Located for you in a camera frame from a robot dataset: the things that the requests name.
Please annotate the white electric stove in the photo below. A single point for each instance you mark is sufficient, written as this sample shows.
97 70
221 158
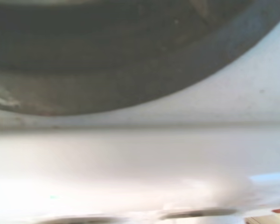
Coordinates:
140 163

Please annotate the black coil burner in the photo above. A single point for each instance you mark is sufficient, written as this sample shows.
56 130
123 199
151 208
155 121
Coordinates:
107 58

